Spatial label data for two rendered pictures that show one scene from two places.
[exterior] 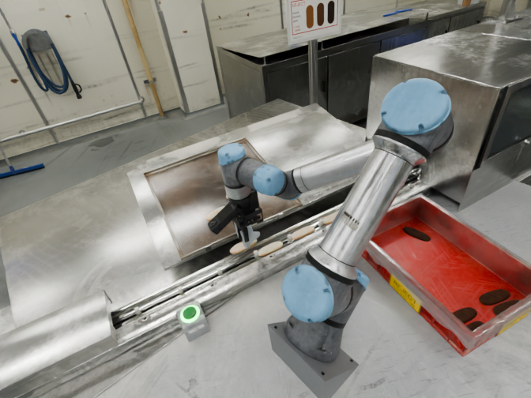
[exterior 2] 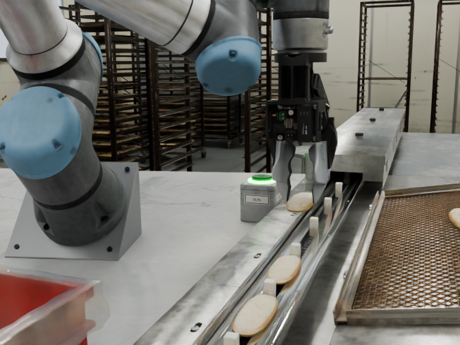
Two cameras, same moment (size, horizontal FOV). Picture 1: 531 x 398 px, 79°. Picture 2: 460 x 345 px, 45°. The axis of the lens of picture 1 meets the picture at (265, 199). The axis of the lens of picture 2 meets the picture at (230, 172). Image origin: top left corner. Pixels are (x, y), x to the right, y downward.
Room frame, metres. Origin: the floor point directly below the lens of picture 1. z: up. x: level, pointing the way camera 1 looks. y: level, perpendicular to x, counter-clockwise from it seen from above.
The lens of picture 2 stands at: (1.22, -0.55, 1.13)
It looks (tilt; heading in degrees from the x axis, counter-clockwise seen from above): 11 degrees down; 133
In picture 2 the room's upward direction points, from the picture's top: 1 degrees counter-clockwise
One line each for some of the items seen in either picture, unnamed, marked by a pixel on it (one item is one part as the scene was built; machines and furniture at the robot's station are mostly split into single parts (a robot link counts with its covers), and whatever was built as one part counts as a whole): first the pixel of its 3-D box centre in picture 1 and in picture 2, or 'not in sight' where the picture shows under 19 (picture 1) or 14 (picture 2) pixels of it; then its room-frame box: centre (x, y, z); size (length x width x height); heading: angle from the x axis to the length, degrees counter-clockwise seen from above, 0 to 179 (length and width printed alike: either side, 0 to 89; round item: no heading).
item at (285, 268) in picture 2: (269, 248); (284, 267); (0.80, 0.01, 0.86); 0.10 x 0.04 x 0.01; 114
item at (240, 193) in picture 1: (237, 187); (302, 37); (0.78, 0.08, 1.16); 0.08 x 0.08 x 0.05
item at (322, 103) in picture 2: (244, 208); (298, 98); (0.78, 0.07, 1.08); 0.09 x 0.08 x 0.12; 113
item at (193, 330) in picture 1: (194, 323); (263, 207); (0.55, 0.26, 0.84); 0.08 x 0.08 x 0.11; 24
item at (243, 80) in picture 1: (321, 76); not in sight; (3.49, -0.79, 0.51); 1.93 x 1.05 x 1.02; 114
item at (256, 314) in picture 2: (302, 231); (256, 311); (0.86, -0.12, 0.86); 0.10 x 0.04 x 0.01; 114
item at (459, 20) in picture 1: (419, 40); not in sight; (4.70, -2.44, 0.40); 1.30 x 0.85 x 0.80; 114
